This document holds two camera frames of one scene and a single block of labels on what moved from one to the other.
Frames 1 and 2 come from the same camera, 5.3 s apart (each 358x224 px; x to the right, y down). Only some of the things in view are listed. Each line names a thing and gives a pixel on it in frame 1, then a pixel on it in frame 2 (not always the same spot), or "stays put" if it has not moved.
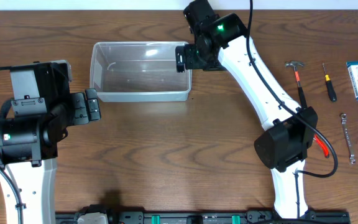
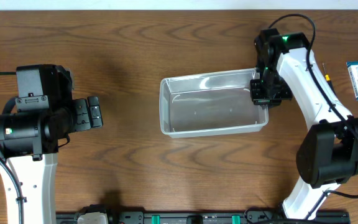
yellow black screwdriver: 329,85 stays put
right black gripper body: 186,56 → 266,92
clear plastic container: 138,71 → 210,103
